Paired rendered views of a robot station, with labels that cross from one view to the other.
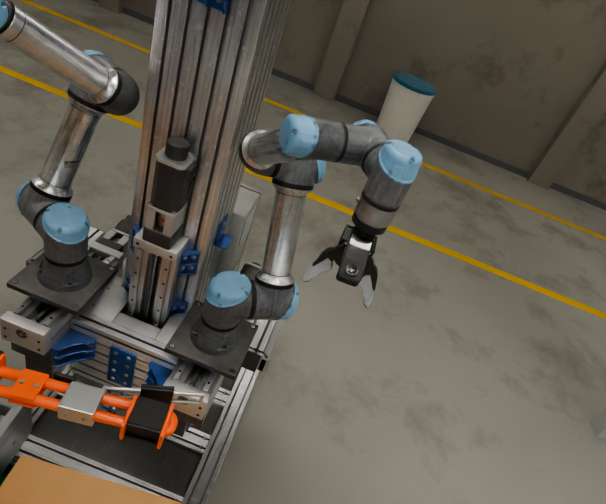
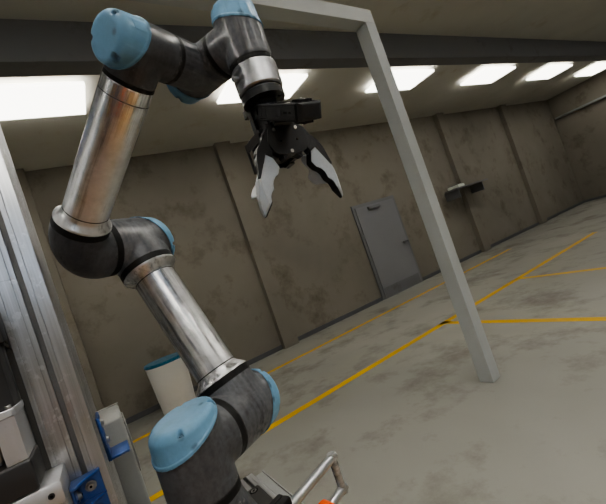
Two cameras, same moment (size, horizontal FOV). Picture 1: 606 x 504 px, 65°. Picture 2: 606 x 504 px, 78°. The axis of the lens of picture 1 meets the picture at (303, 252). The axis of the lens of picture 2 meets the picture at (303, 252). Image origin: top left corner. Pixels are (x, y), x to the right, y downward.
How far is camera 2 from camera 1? 0.82 m
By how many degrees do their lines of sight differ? 47
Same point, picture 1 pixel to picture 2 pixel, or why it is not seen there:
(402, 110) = (172, 381)
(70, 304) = not seen: outside the picture
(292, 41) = not seen: hidden behind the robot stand
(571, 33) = (224, 265)
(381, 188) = (246, 31)
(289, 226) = (185, 299)
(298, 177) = (150, 243)
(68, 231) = not seen: outside the picture
